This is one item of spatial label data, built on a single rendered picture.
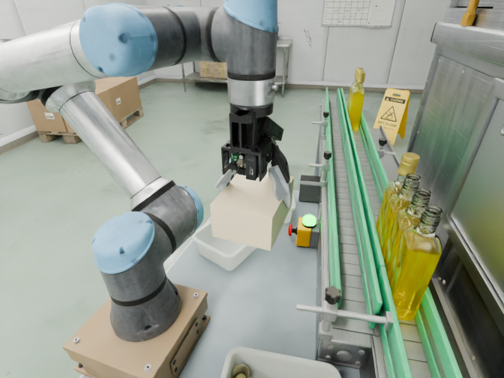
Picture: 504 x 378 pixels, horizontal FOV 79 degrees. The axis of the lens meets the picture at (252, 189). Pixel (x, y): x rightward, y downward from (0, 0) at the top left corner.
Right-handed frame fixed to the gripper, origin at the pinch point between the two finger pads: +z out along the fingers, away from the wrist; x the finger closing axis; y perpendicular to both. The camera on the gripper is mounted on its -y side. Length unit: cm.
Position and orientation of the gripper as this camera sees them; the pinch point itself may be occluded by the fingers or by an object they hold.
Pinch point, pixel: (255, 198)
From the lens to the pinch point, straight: 61.9
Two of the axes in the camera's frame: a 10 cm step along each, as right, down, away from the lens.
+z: 0.0, 8.5, 5.3
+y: -3.5, 5.0, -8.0
